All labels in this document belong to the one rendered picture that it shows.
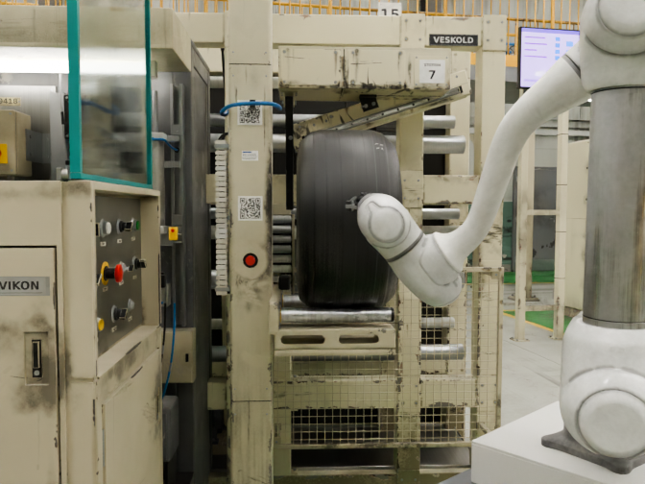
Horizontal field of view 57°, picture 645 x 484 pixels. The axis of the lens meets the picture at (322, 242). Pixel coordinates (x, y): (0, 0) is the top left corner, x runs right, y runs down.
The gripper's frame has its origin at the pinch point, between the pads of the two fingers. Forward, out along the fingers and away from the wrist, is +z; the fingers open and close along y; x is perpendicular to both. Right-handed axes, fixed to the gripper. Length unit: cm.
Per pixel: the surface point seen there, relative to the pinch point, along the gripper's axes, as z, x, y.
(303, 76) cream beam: 55, -35, 16
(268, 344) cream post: 16, 48, 27
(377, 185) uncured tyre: 5.3, -3.1, -4.1
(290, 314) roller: 10.4, 35.9, 20.1
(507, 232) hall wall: 1001, 197, -405
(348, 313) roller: 10.5, 35.6, 2.7
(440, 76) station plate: 55, -36, -32
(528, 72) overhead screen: 395, -65, -192
